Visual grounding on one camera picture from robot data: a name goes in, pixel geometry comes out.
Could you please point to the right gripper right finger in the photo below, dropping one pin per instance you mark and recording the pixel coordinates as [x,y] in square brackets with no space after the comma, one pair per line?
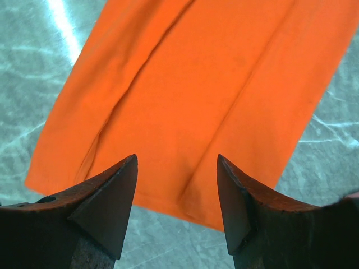
[266,229]

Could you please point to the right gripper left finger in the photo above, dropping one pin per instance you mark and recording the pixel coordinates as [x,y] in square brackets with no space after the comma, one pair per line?
[81,227]

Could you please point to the orange t shirt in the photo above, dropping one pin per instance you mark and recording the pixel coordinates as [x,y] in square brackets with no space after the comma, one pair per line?
[179,82]

